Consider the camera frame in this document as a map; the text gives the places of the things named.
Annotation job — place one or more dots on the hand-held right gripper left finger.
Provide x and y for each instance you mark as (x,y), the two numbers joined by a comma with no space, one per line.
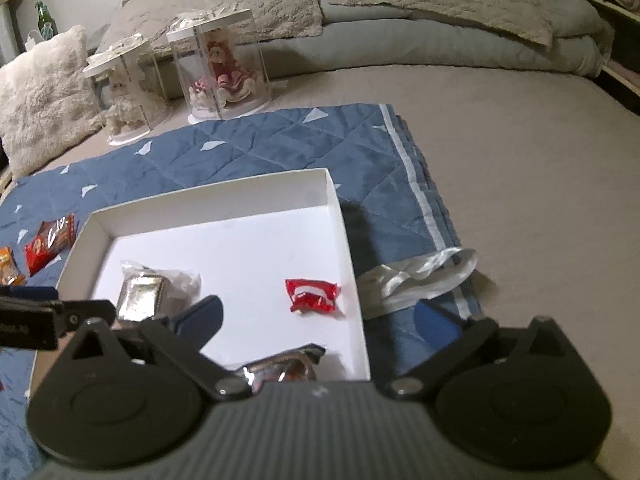
(200,317)

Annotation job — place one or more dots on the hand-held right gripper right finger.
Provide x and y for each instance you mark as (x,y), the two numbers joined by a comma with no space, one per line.
(435,325)

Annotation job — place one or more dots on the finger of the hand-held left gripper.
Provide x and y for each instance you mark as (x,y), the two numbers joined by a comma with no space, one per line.
(85,315)
(30,292)

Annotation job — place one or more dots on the orange biscuit packet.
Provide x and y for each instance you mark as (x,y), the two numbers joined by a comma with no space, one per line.
(7,265)

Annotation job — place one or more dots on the red biscuit packet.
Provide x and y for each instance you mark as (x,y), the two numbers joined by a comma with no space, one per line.
(50,242)

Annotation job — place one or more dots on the clear-wrapped brown square cake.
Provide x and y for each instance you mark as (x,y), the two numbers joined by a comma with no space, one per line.
(142,292)

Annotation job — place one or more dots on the white cardboard box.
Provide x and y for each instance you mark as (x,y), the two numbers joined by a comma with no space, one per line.
(240,250)

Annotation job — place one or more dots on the black cake packet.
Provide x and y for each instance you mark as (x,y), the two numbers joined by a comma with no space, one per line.
(280,362)

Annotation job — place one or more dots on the small red candy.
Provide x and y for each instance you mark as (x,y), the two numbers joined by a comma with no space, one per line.
(310,295)

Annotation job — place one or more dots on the white ribbon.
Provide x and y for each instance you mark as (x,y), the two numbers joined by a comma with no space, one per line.
(425,275)

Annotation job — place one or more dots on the white fluffy pillow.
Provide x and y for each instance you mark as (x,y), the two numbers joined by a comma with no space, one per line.
(45,100)

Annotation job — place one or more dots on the blue quilted mat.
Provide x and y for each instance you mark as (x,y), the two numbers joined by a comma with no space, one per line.
(300,145)

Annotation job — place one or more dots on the clear case with white doll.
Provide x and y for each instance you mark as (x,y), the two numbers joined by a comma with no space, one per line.
(130,105)

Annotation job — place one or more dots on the clear case with red doll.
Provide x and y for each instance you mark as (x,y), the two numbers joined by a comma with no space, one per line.
(220,70)

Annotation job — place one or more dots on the green glass bottle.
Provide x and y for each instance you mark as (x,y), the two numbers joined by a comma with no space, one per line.
(44,20)

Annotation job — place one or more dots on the folded grey duvet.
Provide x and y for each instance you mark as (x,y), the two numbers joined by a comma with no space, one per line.
(450,50)

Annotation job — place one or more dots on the flat grey textured pillow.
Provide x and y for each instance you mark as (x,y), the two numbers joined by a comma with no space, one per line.
(240,5)

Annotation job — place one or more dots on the wooden shelf with clothes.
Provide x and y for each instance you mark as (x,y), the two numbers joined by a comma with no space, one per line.
(620,20)

